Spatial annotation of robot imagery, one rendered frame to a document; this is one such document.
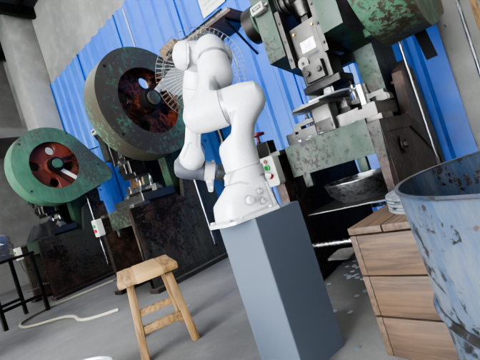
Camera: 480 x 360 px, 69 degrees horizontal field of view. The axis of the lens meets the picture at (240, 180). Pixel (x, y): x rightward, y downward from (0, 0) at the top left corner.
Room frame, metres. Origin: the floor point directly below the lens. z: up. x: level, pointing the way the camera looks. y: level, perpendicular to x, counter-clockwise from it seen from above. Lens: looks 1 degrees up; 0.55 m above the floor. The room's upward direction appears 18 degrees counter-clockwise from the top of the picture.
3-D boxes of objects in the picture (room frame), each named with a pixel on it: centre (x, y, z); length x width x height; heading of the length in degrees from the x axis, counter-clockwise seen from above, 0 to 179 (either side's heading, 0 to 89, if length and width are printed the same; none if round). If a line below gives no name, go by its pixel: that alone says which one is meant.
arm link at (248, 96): (1.05, -0.06, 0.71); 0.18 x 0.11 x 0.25; 81
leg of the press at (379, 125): (1.61, -0.84, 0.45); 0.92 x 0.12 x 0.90; 140
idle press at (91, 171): (4.18, 1.92, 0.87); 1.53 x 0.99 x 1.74; 143
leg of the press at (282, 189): (1.96, -0.43, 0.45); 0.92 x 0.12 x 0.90; 140
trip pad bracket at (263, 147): (1.71, -0.16, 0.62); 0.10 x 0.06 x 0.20; 50
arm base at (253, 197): (1.03, 0.01, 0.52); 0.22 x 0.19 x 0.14; 129
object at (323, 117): (1.55, -0.43, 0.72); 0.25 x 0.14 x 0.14; 140
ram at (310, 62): (1.65, -0.52, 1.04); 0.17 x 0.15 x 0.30; 140
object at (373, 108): (1.68, -0.55, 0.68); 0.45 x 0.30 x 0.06; 50
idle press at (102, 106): (3.08, 0.53, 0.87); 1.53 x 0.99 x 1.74; 138
